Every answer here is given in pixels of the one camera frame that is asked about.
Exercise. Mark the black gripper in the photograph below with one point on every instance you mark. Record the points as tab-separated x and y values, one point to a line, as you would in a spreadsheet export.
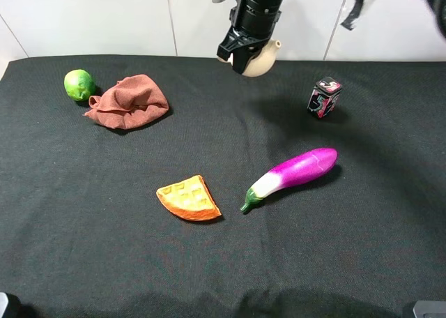
252	25

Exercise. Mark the cream ceramic teapot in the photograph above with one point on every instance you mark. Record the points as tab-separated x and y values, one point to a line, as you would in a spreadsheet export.
259	59

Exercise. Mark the black floral tin box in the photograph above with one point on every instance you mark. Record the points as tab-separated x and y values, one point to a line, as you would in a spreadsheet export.
324	96

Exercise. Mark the brown crumpled cloth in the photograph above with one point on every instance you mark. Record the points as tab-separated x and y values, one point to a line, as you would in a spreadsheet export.
132	103

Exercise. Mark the clear plastic wrap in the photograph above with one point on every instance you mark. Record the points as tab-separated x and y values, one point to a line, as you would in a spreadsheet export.
352	11

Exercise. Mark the purple toy eggplant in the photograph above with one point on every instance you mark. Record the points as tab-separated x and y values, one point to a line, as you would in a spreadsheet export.
296	171

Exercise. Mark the orange toy waffle slice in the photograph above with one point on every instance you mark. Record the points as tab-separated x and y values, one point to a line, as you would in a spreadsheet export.
189	199

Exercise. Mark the green lime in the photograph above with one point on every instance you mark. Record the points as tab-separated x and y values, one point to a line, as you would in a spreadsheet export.
79	85

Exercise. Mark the black tablecloth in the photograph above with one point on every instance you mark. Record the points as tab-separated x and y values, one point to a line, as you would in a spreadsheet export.
83	233

